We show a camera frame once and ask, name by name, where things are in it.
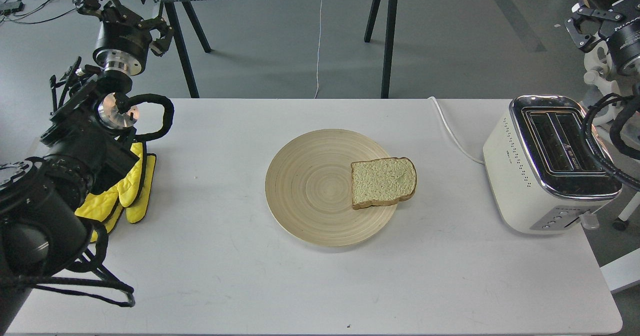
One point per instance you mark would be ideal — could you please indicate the yellow oven mitt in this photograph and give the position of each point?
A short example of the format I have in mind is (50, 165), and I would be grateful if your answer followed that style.
(130, 197)

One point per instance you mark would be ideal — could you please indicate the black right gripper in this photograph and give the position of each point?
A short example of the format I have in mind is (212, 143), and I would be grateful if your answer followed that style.
(619, 28)

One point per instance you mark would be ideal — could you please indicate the slice of bread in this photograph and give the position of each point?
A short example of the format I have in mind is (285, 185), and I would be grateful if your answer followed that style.
(382, 182)

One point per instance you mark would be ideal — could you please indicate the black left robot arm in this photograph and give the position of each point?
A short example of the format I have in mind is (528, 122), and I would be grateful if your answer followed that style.
(44, 244)

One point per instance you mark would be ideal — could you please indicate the cream and chrome toaster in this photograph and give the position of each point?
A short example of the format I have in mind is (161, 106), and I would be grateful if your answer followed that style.
(541, 171)

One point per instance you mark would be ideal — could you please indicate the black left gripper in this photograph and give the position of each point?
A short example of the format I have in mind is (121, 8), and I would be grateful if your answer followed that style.
(125, 37)

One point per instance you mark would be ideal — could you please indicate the round bamboo plate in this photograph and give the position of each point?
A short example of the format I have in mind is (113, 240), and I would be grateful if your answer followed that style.
(308, 188)

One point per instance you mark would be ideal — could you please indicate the white office chair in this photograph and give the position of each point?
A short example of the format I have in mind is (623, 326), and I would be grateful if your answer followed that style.
(598, 66)

